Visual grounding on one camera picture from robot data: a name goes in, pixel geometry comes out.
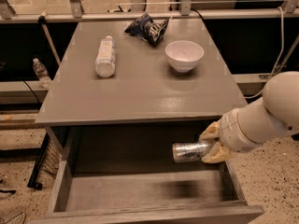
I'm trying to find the grey wooden cabinet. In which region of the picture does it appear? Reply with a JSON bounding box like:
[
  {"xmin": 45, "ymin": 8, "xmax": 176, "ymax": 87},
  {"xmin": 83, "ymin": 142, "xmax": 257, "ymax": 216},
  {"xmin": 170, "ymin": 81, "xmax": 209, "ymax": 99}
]
[{"xmin": 35, "ymin": 18, "xmax": 249, "ymax": 175}]

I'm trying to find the open grey drawer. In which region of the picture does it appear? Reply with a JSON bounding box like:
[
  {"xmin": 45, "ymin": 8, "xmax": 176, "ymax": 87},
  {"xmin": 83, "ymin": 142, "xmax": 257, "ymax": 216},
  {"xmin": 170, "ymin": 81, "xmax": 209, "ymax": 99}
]
[{"xmin": 30, "ymin": 121, "xmax": 263, "ymax": 224}]

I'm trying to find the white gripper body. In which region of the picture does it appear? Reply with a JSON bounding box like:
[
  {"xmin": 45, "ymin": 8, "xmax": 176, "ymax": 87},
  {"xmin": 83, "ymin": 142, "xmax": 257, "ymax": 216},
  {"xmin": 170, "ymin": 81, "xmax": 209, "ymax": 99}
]
[{"xmin": 219, "ymin": 108, "xmax": 261, "ymax": 153}]

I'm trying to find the blue chip bag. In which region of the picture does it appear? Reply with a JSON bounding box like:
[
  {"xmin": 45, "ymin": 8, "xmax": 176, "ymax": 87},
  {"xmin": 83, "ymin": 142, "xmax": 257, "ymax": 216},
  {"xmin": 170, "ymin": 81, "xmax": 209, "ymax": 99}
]
[{"xmin": 125, "ymin": 13, "xmax": 169, "ymax": 46}]

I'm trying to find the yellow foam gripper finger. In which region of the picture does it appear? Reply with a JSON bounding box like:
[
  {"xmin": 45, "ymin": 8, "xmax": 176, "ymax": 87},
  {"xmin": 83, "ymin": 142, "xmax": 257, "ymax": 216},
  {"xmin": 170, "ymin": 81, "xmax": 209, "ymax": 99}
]
[
  {"xmin": 201, "ymin": 142, "xmax": 236, "ymax": 163},
  {"xmin": 199, "ymin": 121, "xmax": 220, "ymax": 141}
]

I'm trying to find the silver redbull can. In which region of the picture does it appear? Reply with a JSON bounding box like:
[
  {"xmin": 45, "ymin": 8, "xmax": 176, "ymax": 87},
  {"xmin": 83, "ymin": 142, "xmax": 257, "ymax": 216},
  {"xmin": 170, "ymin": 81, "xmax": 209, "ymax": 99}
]
[{"xmin": 172, "ymin": 141, "xmax": 214, "ymax": 163}]

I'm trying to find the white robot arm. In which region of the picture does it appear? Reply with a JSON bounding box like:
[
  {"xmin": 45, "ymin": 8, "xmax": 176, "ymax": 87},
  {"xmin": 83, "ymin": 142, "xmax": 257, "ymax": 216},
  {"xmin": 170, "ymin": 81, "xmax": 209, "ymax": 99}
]
[{"xmin": 199, "ymin": 71, "xmax": 299, "ymax": 163}]

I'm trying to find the wooden stick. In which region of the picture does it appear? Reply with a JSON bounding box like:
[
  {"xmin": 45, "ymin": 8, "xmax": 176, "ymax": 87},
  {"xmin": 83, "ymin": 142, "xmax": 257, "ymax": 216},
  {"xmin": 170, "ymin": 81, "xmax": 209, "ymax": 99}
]
[{"xmin": 38, "ymin": 10, "xmax": 61, "ymax": 66}]

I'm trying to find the white plastic bottle lying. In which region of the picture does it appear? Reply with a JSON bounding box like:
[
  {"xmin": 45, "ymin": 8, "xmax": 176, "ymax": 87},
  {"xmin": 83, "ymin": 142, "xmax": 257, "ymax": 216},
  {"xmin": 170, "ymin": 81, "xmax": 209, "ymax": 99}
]
[{"xmin": 95, "ymin": 35, "xmax": 116, "ymax": 77}]

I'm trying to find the metal rail frame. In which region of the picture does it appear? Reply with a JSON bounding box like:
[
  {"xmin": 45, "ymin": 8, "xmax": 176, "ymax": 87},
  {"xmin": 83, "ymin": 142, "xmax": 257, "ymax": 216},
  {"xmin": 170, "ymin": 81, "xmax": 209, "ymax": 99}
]
[{"xmin": 0, "ymin": 0, "xmax": 299, "ymax": 23}]

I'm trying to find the white bowl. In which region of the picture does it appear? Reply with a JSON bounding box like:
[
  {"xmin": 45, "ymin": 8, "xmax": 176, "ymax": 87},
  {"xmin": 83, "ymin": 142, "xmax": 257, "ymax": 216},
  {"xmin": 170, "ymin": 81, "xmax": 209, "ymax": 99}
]
[{"xmin": 164, "ymin": 40, "xmax": 205, "ymax": 73}]

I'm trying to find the black wire basket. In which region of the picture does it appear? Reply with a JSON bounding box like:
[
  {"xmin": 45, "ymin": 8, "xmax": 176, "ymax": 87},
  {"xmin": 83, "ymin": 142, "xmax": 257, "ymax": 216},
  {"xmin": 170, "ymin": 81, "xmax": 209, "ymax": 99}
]
[{"xmin": 27, "ymin": 134, "xmax": 61, "ymax": 190}]

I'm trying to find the white cable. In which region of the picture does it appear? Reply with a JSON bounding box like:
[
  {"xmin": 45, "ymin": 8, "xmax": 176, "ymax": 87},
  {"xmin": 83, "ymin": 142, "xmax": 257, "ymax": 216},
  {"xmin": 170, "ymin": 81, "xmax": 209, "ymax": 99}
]
[{"xmin": 244, "ymin": 6, "xmax": 286, "ymax": 100}]

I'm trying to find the small clear water bottle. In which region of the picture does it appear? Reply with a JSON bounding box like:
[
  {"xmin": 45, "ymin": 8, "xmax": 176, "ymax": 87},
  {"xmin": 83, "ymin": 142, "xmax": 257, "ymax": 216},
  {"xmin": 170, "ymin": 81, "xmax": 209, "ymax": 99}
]
[{"xmin": 33, "ymin": 58, "xmax": 51, "ymax": 89}]

